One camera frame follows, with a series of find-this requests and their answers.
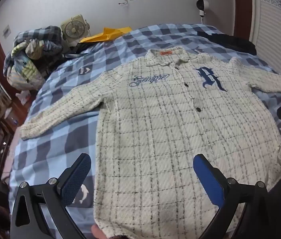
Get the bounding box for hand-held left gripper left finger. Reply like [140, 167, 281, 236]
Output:
[10, 154, 92, 239]

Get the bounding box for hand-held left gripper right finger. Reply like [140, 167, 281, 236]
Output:
[193, 154, 275, 239]

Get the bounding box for cream plaid shirt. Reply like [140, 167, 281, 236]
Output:
[20, 48, 281, 239]

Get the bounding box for blue checked bedsheet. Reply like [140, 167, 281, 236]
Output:
[7, 23, 281, 239]

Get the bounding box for black garment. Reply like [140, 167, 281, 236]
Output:
[196, 31, 257, 55]

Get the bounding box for white plastic bag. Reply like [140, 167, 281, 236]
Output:
[16, 90, 31, 103]

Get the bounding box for dark cloth heap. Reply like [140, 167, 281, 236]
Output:
[63, 42, 103, 58]

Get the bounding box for pile of crumpled bedding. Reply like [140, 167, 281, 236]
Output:
[3, 25, 64, 90]

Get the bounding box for yellow cloth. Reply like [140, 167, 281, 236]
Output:
[79, 26, 133, 43]

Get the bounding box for beige box fan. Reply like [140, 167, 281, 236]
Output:
[60, 14, 92, 47]

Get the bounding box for dark red door frame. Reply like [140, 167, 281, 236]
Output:
[234, 0, 253, 43]

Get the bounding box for white security camera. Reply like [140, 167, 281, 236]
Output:
[196, 0, 210, 18]

